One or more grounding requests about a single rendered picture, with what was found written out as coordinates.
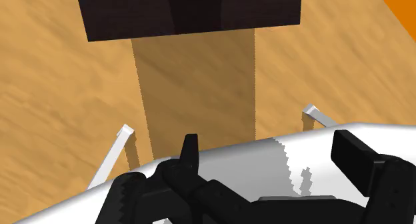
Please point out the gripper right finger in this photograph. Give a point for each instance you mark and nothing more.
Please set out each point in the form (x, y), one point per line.
(390, 184)

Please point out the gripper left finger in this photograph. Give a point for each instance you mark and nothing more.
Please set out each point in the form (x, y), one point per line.
(190, 171)

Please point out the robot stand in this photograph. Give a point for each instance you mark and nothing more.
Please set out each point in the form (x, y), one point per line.
(195, 12)

